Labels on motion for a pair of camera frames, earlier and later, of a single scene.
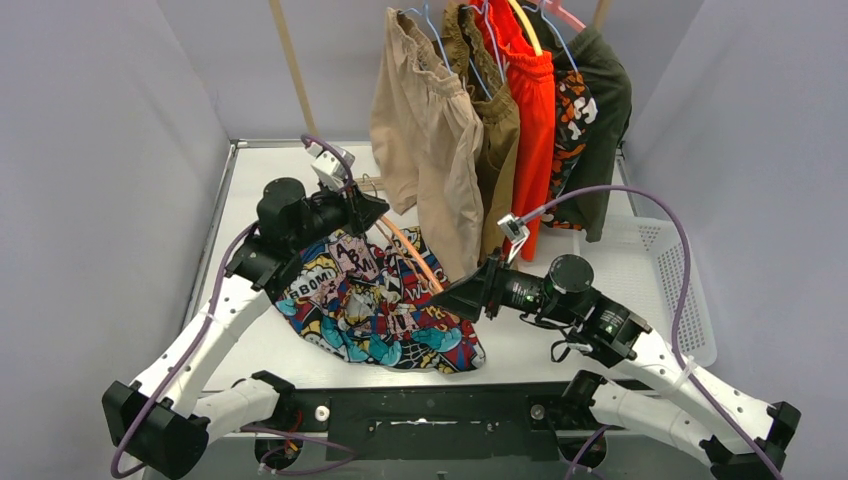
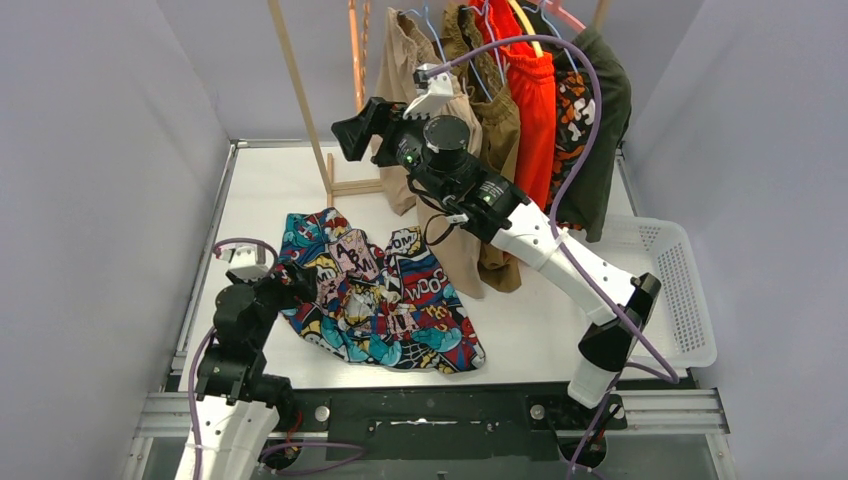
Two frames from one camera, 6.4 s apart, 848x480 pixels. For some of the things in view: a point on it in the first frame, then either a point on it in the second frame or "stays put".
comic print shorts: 374,298 stays put
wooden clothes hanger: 375,184 -> 360,59
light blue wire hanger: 426,14 stays put
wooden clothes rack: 600,14 stays put
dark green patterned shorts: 592,103 stays put
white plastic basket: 638,261 stays put
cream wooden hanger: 528,26 stays put
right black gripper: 466,298 -> 355,134
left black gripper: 354,208 -> 287,285
